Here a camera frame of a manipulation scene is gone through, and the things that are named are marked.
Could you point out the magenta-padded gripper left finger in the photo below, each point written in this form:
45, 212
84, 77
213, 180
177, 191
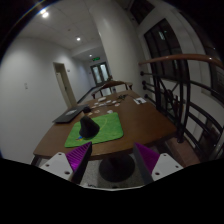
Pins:
58, 165

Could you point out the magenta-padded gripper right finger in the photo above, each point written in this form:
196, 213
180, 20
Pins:
163, 166

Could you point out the black vertical computer mouse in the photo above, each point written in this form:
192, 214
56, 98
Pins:
89, 128

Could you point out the green mouse pad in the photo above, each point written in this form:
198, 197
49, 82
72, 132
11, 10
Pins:
110, 130

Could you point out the black flat square box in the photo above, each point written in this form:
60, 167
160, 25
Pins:
63, 118

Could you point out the clear plastic packet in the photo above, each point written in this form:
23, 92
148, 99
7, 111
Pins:
70, 112

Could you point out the small black box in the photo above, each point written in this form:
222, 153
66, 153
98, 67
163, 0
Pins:
86, 109

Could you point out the white paper sheet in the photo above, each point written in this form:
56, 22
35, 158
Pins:
140, 100

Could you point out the white flat box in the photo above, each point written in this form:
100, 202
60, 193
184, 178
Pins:
101, 99

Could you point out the wooden side door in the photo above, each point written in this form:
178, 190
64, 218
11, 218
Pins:
63, 83

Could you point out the wooden curved-back armchair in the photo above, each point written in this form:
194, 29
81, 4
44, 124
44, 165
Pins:
113, 82

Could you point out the double glass door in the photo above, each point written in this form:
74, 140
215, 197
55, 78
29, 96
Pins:
99, 73

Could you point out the wood-topped black metal railing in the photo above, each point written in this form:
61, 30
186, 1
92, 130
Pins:
180, 57

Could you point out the green exit sign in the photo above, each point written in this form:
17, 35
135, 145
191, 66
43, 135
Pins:
96, 59

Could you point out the dark framed window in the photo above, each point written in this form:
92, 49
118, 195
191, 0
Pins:
163, 46

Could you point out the round ceiling light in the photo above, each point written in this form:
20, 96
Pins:
44, 14
78, 39

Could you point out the black round table pedestal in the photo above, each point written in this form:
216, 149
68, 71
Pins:
116, 168

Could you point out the white wall plate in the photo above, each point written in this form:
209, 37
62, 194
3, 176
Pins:
25, 86

